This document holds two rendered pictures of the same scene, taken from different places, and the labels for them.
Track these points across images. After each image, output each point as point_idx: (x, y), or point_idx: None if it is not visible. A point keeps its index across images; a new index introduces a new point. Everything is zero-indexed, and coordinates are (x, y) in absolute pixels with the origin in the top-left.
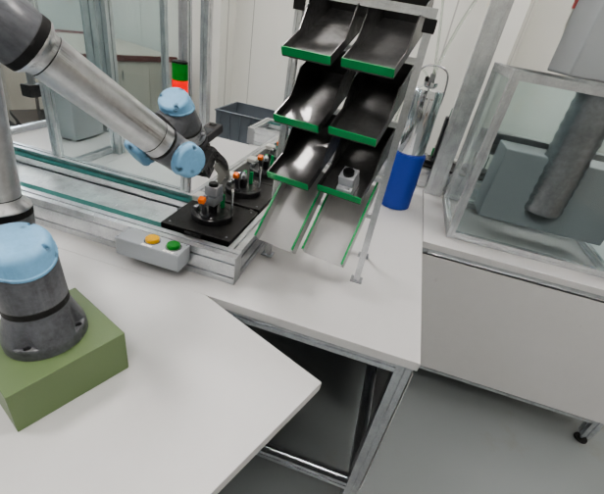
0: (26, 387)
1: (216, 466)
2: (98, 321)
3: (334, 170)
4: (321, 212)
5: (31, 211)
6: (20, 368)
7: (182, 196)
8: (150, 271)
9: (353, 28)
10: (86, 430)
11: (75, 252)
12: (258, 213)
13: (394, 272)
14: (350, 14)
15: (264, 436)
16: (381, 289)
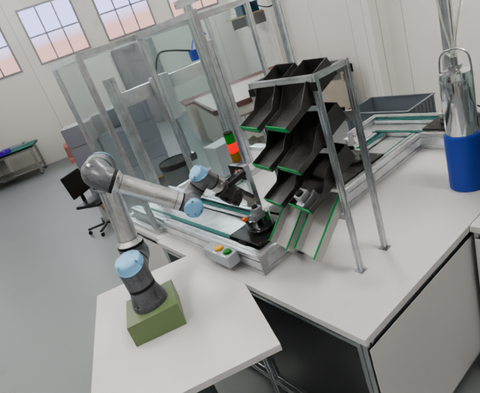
0: (134, 325)
1: (199, 377)
2: (170, 297)
3: (307, 188)
4: (308, 219)
5: (141, 242)
6: (135, 316)
7: None
8: (223, 267)
9: (278, 100)
10: (158, 351)
11: (192, 257)
12: None
13: (404, 262)
14: None
15: (228, 368)
16: (379, 278)
